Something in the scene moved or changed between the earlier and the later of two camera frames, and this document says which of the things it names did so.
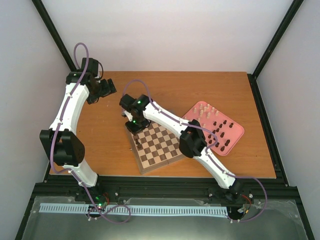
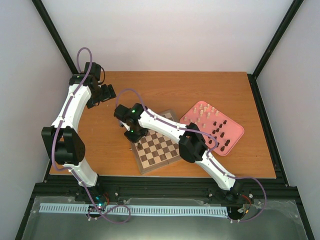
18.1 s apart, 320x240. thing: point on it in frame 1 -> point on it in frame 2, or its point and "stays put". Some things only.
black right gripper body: (138, 125) -> (137, 133)
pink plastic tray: (228, 130) stays put
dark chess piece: (227, 142) stays put
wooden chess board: (156, 147) stays put
